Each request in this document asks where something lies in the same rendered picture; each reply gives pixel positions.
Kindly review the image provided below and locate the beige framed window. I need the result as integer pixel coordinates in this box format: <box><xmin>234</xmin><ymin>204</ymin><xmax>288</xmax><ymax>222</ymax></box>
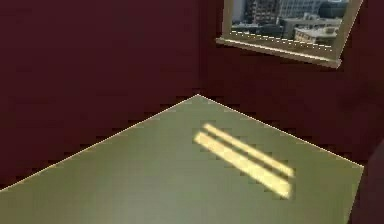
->
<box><xmin>215</xmin><ymin>0</ymin><xmax>364</xmax><ymax>69</ymax></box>

